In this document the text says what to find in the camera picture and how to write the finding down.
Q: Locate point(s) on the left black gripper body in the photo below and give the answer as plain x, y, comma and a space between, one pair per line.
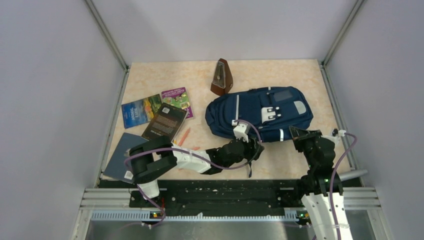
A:
246, 153

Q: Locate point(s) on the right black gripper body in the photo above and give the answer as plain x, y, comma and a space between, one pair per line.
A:
304, 142

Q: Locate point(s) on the navy blue backpack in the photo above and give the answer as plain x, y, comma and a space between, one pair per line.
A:
272, 110

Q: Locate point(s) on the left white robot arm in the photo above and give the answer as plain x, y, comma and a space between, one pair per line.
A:
152, 159

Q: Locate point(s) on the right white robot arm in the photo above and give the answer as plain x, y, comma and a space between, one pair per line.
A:
321, 190

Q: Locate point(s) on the brown wooden metronome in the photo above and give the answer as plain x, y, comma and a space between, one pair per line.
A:
222, 81

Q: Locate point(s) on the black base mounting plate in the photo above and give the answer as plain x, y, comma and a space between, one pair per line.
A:
222, 198

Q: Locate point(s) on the dark brown paperback book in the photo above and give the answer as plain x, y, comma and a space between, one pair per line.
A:
166, 122

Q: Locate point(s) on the purple green picture book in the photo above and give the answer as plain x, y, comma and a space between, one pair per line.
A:
178, 97

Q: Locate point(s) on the blue Animal Farm book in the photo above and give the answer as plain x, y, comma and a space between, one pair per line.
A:
141, 111

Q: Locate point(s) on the dark blue notebook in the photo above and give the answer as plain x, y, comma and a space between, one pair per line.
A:
116, 168

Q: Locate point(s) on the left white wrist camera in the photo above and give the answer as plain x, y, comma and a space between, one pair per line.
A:
241, 130

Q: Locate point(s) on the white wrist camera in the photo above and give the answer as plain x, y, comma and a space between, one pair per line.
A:
335, 136
241, 130

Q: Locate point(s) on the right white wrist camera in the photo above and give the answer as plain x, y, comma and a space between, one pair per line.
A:
335, 136

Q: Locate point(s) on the aluminium frame rail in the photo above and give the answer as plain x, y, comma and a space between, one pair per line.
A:
113, 204

